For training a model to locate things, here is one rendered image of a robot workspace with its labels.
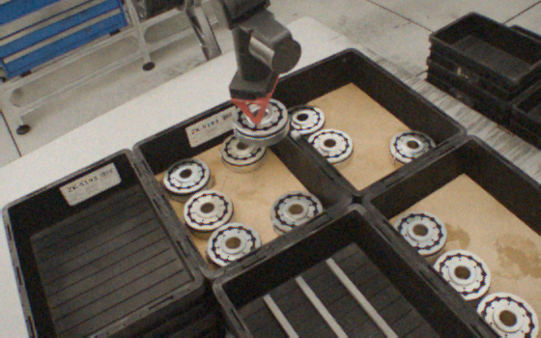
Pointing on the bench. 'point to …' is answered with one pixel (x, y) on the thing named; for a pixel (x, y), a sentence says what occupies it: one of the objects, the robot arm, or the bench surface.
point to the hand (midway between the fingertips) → (259, 110)
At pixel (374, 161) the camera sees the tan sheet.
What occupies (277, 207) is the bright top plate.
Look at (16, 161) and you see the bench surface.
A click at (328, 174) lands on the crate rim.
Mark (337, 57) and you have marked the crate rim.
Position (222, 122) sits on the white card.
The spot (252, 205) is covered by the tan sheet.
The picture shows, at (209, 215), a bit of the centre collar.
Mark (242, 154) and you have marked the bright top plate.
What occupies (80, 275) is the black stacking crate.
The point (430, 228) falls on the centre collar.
